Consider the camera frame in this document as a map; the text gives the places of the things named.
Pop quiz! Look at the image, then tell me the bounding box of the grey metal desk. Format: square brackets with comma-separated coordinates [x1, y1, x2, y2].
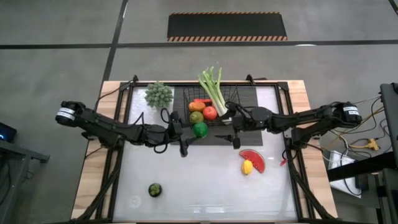
[0, 139, 51, 224]

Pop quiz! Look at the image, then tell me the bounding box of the green apple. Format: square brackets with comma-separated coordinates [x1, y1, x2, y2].
[189, 111, 205, 124]

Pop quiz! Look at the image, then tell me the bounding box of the yellow cable splitter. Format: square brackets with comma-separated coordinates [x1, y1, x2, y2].
[349, 138, 381, 152]

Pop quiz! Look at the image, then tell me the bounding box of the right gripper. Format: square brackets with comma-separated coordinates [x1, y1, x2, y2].
[214, 107, 254, 150]

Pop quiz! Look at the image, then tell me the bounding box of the black metal table frame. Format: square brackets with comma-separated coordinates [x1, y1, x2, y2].
[73, 74, 335, 224]

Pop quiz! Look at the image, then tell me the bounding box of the red watermelon slice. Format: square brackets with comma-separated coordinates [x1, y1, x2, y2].
[238, 149, 267, 174]

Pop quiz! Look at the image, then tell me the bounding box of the black wire basket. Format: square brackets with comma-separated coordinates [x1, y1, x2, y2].
[182, 85, 242, 128]

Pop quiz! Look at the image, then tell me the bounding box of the black computer blue light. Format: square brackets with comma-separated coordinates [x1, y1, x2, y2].
[0, 121, 18, 144]

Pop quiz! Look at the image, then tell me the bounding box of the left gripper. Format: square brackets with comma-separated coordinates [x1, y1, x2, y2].
[166, 111, 201, 158]

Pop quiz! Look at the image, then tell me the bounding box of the green celery bunch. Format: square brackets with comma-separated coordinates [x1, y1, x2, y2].
[197, 65, 234, 125]

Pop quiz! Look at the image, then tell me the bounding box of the black hazard-striped floor mat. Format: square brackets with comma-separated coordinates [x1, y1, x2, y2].
[166, 11, 289, 42]

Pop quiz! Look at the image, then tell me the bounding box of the black equipment stand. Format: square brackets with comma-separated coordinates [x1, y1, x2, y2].
[326, 82, 398, 224]

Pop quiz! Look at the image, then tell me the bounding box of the orange floor cable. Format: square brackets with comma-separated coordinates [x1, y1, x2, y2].
[323, 105, 386, 141]

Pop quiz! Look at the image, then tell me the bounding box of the yellow lemon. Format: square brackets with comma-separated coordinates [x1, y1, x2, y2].
[241, 159, 254, 175]

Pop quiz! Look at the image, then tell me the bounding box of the white box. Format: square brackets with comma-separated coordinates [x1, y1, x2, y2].
[328, 150, 363, 199]

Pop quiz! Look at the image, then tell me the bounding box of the orange tangerine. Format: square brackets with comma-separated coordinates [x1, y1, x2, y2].
[188, 101, 206, 113]

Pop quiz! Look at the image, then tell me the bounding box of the green lime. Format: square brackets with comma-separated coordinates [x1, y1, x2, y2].
[192, 121, 209, 139]

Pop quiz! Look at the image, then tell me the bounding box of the red apple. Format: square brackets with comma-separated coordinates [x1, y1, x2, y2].
[202, 105, 218, 121]

